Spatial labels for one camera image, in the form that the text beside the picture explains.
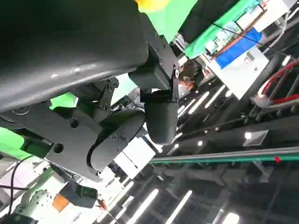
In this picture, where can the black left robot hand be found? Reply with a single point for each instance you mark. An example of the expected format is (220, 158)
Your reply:
(70, 46)

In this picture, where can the orange and white toy bread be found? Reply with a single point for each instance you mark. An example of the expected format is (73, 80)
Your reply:
(151, 5)

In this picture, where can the person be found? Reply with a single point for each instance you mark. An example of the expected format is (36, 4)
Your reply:
(191, 74)

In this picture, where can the green cloth on neighbouring table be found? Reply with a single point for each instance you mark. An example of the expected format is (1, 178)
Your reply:
(203, 39)

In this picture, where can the black backdrop curtain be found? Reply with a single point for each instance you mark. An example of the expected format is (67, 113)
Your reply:
(201, 14)

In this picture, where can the black device with green screen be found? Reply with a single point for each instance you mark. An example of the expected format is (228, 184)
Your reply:
(81, 194)

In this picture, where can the blue plastic bin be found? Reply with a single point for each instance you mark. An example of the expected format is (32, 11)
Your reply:
(236, 50)

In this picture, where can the white cabinet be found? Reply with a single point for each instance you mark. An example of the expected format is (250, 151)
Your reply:
(243, 74)

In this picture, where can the aluminium rail with green strip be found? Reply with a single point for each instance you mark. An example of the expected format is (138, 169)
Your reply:
(224, 156)

